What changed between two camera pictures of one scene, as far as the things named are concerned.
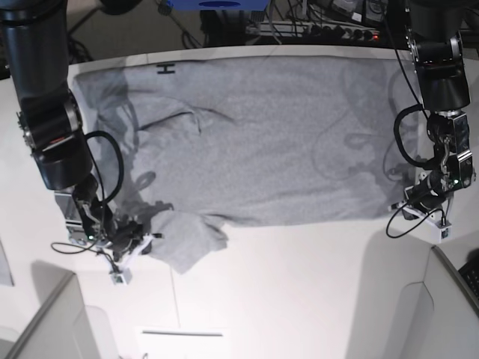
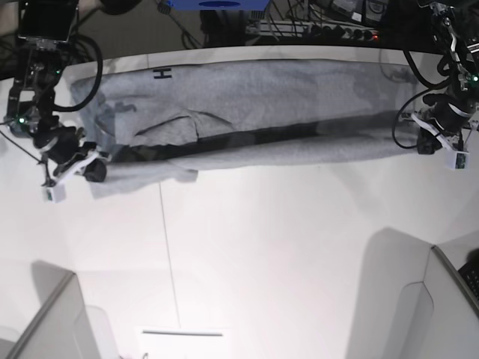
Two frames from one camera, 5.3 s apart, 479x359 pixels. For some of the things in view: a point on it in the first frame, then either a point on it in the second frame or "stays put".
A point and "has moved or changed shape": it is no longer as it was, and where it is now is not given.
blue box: (218, 4) stays put
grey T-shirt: (183, 146) has moved or changed shape
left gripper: (124, 238) → (61, 146)
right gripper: (429, 193) → (452, 114)
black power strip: (313, 30) stays put
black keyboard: (470, 272) stays put
